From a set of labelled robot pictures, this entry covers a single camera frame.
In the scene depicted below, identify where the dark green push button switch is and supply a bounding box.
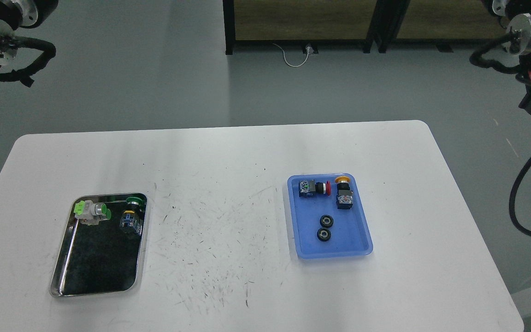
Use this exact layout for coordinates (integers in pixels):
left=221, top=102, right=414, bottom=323
left=119, top=196, right=146, bottom=236

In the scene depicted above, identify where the red push button switch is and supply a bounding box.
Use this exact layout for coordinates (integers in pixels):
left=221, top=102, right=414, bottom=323
left=298, top=179, right=331, bottom=198

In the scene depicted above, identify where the black frame wooden cabinet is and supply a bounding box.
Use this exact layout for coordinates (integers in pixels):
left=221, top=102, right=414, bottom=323
left=223, top=0, right=382, bottom=55
left=372, top=0, right=509, bottom=53

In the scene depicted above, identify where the black frame wooden cabinet right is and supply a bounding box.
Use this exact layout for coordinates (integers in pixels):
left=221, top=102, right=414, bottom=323
left=372, top=0, right=509, bottom=53

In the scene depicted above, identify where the white cable on floor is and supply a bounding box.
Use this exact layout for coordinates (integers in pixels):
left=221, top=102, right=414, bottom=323
left=272, top=43, right=314, bottom=68

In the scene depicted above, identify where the light green push button switch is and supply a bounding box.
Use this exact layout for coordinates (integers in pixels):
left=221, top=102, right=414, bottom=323
left=72, top=200, right=112, bottom=225

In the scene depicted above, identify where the black gear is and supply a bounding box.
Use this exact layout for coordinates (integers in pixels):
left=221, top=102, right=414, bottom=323
left=317, top=228, right=332, bottom=242
left=319, top=214, right=334, bottom=228

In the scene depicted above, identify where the black frame wooden cabinet left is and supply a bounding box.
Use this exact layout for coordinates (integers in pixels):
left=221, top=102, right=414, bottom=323
left=223, top=0, right=382, bottom=55

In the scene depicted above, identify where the blue plastic tray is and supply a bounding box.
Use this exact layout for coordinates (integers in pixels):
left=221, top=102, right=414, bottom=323
left=287, top=173, right=373, bottom=259

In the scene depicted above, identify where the silver metal tray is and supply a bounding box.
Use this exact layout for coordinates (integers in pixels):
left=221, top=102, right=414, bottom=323
left=50, top=193, right=149, bottom=298

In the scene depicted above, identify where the yellow push button switch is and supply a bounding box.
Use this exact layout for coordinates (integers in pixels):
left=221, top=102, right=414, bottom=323
left=335, top=176, right=354, bottom=210

